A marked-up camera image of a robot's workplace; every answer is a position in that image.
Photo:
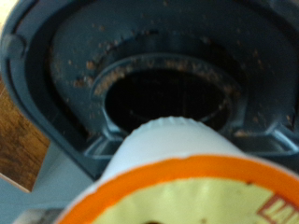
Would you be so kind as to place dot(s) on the black Keurig coffee machine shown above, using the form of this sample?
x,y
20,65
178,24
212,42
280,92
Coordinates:
x,y
78,40

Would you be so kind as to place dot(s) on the K-cup pod orange rim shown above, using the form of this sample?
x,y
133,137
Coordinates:
x,y
171,143

